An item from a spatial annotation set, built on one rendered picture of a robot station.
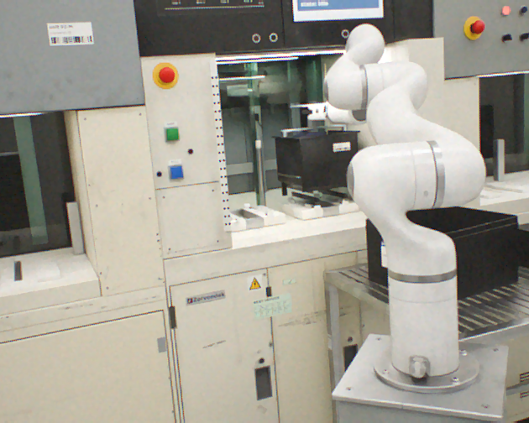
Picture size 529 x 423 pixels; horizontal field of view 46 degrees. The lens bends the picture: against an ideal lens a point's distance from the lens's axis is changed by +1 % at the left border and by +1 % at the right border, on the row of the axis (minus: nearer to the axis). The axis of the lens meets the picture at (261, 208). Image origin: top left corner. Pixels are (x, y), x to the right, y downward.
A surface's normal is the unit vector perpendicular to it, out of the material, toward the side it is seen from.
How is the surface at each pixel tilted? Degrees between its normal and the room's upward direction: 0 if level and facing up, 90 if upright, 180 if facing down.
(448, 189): 108
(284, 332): 90
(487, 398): 0
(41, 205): 90
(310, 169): 89
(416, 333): 90
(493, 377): 0
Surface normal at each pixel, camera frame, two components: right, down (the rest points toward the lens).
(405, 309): -0.70, 0.19
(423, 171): -0.01, -0.07
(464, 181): 0.14, 0.28
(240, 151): 0.36, 0.14
